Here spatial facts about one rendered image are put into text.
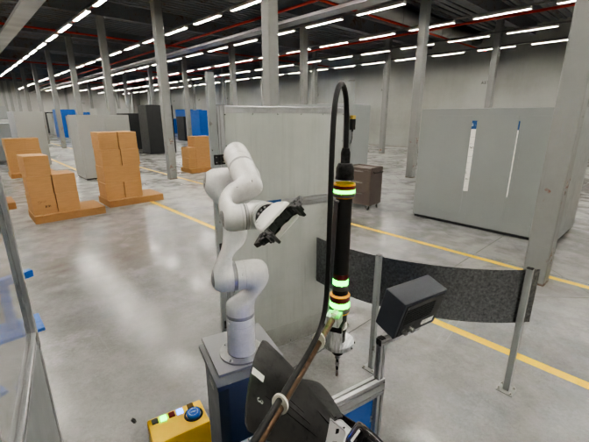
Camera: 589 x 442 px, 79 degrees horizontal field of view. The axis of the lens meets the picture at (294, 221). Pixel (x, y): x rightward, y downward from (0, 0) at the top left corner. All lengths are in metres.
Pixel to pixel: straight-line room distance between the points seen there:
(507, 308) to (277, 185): 1.82
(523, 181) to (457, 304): 4.20
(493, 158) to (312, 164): 4.44
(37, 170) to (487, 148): 7.94
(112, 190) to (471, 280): 7.62
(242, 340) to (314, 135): 1.76
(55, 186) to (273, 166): 6.03
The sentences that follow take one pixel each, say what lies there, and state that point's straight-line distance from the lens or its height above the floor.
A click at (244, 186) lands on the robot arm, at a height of 1.73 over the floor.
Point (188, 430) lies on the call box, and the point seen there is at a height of 1.07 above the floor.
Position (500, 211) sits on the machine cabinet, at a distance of 6.90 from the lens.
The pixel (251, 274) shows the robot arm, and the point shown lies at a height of 1.33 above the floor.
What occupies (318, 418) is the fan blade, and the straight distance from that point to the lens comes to 0.88.
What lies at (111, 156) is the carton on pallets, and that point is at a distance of 8.78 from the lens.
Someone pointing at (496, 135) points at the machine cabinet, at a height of 1.62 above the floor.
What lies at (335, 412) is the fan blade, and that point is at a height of 1.18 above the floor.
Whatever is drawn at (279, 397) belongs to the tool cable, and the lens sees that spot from 0.57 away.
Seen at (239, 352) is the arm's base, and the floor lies 0.98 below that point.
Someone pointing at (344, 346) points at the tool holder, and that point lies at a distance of 0.83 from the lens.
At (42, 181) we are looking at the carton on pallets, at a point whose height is 0.75.
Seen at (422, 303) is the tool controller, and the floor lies 1.20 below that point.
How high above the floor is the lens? 1.94
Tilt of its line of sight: 16 degrees down
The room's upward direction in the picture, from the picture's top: straight up
